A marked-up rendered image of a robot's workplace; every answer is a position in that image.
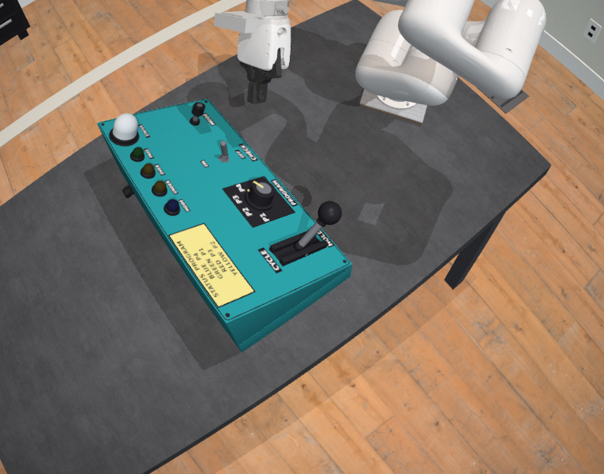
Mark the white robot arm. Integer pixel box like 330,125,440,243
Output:
214,0,546,109

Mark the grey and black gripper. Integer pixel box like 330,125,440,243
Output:
238,15,291,104

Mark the teal control console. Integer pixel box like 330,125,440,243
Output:
97,99,352,352

